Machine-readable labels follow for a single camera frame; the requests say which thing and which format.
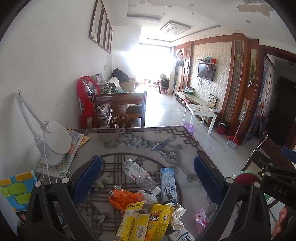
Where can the stack of books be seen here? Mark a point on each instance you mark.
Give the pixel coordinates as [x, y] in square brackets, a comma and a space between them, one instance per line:
[77, 141]

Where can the red plastic bag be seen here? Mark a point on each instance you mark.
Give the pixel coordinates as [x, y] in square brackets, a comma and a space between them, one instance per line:
[84, 104]

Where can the crumpled clear plastic wrapper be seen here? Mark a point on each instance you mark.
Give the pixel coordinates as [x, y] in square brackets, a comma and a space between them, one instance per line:
[149, 199]

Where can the yellow cardboard box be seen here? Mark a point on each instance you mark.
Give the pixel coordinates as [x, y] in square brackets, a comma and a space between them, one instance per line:
[131, 222]

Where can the purple plastic stool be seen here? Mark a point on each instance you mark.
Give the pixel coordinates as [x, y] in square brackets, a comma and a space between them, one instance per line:
[188, 128]

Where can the wall shelf with items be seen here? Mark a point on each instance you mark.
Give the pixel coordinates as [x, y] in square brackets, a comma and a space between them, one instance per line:
[208, 60]

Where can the wooden sofa with cushions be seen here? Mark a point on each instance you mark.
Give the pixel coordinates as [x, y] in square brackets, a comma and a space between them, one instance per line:
[134, 85]

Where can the colourful cartoon poster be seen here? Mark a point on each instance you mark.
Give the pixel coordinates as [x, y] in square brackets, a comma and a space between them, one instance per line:
[261, 109]

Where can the person's right hand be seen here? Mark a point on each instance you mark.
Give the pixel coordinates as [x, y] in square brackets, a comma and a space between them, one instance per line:
[282, 219]

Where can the wooden dining chair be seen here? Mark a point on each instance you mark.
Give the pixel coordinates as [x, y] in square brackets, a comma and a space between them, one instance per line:
[118, 99]

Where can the framed checker picture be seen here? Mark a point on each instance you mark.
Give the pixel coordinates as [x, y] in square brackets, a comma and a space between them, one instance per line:
[212, 100]

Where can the white coffee table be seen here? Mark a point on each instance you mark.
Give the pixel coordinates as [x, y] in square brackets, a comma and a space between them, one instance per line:
[198, 110]

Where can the dark door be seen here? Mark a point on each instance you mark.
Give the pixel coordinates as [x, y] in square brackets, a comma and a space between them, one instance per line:
[285, 109]

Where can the low glass-top television cabinet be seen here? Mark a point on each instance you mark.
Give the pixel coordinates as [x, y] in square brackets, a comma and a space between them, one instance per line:
[196, 99]

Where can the red bucket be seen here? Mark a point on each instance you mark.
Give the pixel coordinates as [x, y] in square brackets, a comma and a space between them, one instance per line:
[222, 129]

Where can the wooden chair with curved back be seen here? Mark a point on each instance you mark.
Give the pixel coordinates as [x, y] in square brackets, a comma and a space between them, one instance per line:
[275, 148]

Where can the clear plastic bottle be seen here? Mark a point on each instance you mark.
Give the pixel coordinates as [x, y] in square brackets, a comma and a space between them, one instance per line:
[138, 173]

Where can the red bin with green rim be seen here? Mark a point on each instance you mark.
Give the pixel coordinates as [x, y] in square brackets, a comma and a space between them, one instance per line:
[245, 178]

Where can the orange snack wrapper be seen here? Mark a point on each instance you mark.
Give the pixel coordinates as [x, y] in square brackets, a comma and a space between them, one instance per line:
[124, 198]

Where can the framed wall picture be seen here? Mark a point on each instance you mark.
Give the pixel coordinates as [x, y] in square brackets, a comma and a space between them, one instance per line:
[96, 20]
[110, 40]
[107, 36]
[102, 29]

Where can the wall calendar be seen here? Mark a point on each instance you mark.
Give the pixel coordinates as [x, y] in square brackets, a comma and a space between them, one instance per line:
[244, 109]

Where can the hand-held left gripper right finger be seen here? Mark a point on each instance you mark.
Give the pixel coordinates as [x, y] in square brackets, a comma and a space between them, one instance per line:
[205, 178]

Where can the square ceiling lamp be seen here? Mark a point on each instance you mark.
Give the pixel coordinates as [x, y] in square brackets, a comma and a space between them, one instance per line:
[174, 29]

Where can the yellow tea carton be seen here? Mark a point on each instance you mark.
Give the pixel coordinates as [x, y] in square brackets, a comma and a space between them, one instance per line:
[157, 220]

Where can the white desk lamp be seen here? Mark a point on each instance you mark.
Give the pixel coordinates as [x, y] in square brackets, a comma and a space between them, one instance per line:
[57, 139]

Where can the hanging wall scroll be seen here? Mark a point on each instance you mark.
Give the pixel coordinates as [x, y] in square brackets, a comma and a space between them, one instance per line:
[253, 66]

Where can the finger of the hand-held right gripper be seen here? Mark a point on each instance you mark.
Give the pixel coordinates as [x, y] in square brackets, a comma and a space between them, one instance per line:
[263, 160]
[288, 152]

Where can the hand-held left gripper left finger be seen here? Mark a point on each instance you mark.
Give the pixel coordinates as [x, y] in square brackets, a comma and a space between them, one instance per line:
[87, 178]

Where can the white milk carton blue print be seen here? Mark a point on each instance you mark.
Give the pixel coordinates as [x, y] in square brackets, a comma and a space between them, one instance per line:
[182, 235]

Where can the wall-mounted television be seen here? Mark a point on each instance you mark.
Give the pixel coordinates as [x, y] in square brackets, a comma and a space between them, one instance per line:
[205, 71]

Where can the pink glossy wrapper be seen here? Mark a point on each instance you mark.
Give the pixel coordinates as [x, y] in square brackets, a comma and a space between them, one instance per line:
[200, 220]

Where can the black clothes pile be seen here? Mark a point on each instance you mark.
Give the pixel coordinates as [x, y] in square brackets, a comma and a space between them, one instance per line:
[120, 74]

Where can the green yellow blue toy board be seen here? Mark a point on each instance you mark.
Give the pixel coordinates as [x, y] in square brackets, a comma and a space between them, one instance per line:
[18, 192]

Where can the wooden armchair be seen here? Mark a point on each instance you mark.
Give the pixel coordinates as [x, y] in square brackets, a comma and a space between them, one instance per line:
[163, 87]

